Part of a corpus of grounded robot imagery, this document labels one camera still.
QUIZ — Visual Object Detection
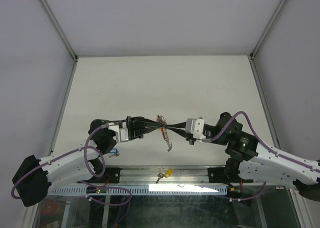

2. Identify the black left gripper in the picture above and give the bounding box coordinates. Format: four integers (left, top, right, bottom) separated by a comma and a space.
111, 116, 165, 141

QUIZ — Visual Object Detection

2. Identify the metal keyring holder red handle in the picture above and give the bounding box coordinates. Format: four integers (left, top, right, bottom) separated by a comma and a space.
156, 115, 173, 152

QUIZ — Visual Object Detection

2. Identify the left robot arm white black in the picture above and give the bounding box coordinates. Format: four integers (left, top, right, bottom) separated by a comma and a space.
11, 116, 165, 207

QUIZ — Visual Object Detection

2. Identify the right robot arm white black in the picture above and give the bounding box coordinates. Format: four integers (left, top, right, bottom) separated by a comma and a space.
166, 111, 320, 202

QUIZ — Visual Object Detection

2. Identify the blue tag key on table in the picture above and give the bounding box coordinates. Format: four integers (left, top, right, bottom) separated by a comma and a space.
108, 148, 120, 158

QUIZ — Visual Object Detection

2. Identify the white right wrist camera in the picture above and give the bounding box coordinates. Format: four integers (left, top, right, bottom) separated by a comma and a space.
185, 118, 206, 140

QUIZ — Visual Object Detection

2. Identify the aluminium mounting rail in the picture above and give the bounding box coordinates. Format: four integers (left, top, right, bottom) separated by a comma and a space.
49, 164, 241, 188

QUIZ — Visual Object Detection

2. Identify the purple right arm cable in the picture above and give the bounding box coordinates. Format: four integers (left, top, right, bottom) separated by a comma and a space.
202, 110, 320, 203

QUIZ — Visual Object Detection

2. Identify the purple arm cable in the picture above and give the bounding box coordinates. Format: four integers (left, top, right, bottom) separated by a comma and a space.
10, 122, 132, 201
202, 110, 320, 203

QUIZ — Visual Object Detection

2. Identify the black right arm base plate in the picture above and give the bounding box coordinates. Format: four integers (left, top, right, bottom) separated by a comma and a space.
207, 167, 241, 184

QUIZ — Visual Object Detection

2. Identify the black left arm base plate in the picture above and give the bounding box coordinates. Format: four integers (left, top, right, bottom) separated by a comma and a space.
95, 167, 122, 184

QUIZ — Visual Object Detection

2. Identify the white slotted cable duct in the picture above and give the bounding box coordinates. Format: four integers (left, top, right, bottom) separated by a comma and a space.
48, 183, 227, 196

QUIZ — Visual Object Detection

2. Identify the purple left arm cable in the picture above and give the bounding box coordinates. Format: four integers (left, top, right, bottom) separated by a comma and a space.
10, 122, 132, 201

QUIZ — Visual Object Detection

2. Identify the left aluminium frame post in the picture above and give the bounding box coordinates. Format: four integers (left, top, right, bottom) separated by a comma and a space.
38, 0, 78, 61

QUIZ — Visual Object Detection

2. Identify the aluminium frame post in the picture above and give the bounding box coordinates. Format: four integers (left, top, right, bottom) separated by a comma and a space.
250, 0, 289, 60
38, 0, 78, 61

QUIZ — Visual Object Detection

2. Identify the right aluminium frame post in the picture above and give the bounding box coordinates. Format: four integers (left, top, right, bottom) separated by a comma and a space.
250, 0, 289, 60

